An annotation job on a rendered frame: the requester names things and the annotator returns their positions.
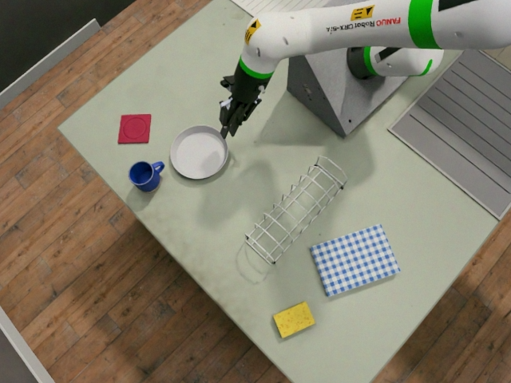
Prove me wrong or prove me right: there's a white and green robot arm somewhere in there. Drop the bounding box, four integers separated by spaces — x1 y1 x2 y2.
220 0 511 94

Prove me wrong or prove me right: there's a yellow sponge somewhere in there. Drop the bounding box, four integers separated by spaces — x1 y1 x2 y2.
273 302 315 338

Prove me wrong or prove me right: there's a cream tiled wall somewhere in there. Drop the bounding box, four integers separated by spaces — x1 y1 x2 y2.
483 45 511 70

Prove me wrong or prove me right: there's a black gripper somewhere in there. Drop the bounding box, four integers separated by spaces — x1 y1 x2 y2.
219 81 262 139

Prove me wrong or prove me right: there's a white ribbed draining mat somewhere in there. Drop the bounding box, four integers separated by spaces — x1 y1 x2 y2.
231 0 330 17

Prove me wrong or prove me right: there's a blue mug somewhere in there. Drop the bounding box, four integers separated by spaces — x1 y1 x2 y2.
129 161 164 193

